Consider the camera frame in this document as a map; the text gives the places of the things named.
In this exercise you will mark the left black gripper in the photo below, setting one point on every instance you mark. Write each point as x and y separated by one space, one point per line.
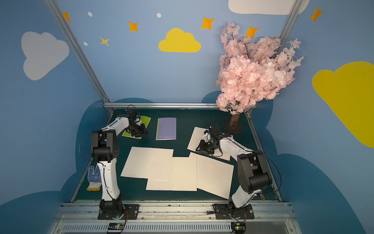
139 130

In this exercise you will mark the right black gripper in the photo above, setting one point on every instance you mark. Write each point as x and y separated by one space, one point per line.
206 146

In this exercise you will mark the white lined notebook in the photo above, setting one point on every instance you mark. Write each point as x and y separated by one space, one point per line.
166 129

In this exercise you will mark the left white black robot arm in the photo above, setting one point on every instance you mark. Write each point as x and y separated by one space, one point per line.
105 150

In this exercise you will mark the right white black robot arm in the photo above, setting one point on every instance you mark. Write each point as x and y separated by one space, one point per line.
254 174

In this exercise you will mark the white blue dotted work glove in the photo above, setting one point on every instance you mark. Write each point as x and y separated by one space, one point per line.
94 178

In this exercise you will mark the right controller board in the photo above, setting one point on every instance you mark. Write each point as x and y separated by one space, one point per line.
238 228

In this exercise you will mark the controller board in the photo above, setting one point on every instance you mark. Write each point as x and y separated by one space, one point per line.
115 228
238 228

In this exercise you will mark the pink cherry blossom tree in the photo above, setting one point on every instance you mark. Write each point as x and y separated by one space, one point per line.
251 72

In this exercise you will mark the left controller board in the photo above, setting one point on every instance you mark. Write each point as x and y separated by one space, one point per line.
115 228

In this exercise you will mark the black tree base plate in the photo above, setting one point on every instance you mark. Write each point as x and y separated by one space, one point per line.
232 126

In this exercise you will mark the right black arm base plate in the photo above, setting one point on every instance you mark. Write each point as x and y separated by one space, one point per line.
227 211

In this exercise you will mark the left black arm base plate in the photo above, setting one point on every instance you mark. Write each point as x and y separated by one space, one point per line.
110 211

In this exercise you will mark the aluminium rail frame front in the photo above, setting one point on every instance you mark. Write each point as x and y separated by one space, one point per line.
171 217

